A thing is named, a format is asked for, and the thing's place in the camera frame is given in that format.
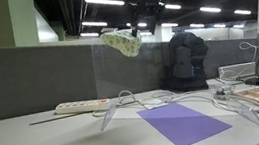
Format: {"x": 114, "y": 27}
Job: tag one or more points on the clear glass panel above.
{"x": 120, "y": 78}

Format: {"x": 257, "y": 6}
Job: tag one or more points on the grey office partition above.
{"x": 29, "y": 79}

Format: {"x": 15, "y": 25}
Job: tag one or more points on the fluorescent ceiling light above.
{"x": 210, "y": 9}
{"x": 242, "y": 11}
{"x": 89, "y": 34}
{"x": 169, "y": 25}
{"x": 173, "y": 6}
{"x": 94, "y": 24}
{"x": 104, "y": 1}
{"x": 142, "y": 24}

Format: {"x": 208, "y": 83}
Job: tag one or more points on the clear acrylic stand foot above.
{"x": 108, "y": 116}
{"x": 247, "y": 110}

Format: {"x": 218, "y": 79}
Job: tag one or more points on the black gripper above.
{"x": 147, "y": 13}

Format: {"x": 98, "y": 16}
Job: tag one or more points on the white power strip orange switches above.
{"x": 82, "y": 106}

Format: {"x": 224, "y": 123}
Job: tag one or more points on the white cloth with green print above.
{"x": 124, "y": 43}

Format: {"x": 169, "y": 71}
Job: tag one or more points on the purple paper sheet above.
{"x": 181, "y": 124}

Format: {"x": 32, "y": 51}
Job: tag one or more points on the black backpack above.
{"x": 187, "y": 61}

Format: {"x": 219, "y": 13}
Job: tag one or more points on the thin black rod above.
{"x": 51, "y": 119}

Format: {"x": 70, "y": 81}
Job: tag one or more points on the white paper with logo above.
{"x": 155, "y": 102}

